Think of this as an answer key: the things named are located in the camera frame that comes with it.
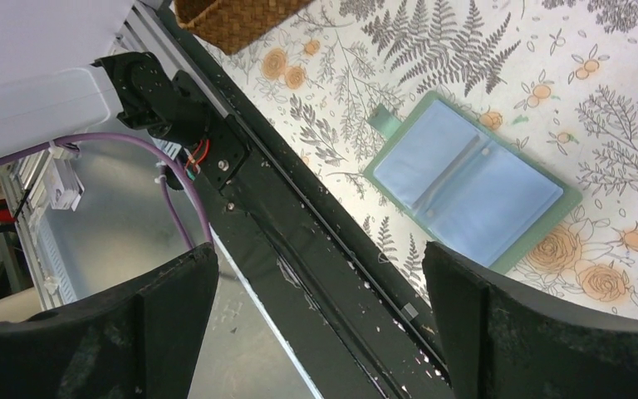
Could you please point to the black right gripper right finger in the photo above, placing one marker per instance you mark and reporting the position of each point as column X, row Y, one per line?
column 504, row 339

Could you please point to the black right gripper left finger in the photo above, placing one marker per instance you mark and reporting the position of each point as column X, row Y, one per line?
column 138, row 339

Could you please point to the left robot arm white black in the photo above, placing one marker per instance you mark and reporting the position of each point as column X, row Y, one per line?
column 57, row 109

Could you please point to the floral patterned table mat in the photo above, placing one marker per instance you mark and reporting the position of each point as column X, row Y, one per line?
column 557, row 80

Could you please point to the brown wicker basket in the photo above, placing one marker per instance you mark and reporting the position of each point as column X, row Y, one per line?
column 232, row 25

